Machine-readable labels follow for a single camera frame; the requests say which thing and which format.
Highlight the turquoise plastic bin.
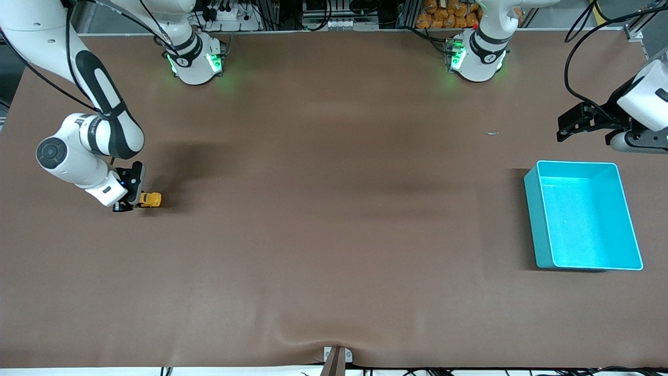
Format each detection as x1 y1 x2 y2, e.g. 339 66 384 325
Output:
524 160 644 272

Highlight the orange items pile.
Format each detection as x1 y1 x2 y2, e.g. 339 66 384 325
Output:
416 0 483 29

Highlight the brown table mat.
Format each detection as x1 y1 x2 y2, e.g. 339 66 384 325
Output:
0 30 668 369

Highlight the white power strip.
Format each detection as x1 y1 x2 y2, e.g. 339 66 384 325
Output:
206 3 261 32

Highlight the white connector block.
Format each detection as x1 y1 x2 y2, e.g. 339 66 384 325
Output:
303 16 380 31

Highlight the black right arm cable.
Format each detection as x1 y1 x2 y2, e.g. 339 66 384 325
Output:
0 0 173 115

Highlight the aluminium frame post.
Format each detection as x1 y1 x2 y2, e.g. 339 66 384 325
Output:
397 0 421 28
259 0 285 29

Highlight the metal table clamp bracket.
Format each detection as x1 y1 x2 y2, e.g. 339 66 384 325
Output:
323 346 353 376

